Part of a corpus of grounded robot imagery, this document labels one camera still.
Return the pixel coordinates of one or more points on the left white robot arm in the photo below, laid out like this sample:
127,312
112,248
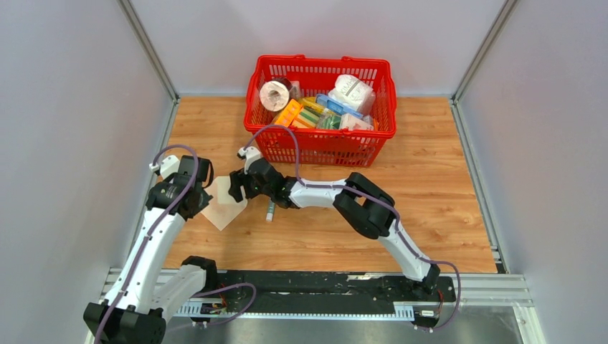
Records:
136,309

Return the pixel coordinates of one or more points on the red plastic shopping basket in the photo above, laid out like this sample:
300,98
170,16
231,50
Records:
318,146

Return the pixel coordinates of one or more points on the white small box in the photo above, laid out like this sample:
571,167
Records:
352,123

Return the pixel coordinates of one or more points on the green white glue stick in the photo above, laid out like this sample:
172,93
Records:
270,211

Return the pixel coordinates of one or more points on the blue plastic package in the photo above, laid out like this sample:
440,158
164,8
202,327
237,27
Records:
336,106

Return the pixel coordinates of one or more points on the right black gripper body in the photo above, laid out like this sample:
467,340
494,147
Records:
253,189

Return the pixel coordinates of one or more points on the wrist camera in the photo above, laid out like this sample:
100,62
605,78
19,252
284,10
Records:
166,167
249,155

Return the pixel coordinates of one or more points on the cream paper envelope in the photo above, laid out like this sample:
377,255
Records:
222,208

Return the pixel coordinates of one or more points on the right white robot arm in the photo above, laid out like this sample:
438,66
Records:
368,209

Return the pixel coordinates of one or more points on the green yellow sponge pack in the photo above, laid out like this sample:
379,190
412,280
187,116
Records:
306,118

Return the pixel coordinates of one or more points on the wrapped white tissue pack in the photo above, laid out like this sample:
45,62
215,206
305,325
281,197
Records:
353,93

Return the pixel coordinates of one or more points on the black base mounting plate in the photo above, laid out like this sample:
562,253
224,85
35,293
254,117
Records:
322,292

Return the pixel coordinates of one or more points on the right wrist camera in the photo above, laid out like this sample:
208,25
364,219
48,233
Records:
249,155

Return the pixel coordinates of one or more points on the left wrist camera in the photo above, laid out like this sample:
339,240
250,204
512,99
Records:
166,167

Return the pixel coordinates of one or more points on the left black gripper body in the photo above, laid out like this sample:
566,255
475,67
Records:
203,199

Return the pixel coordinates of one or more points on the orange plastic box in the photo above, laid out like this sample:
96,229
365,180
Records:
287,115

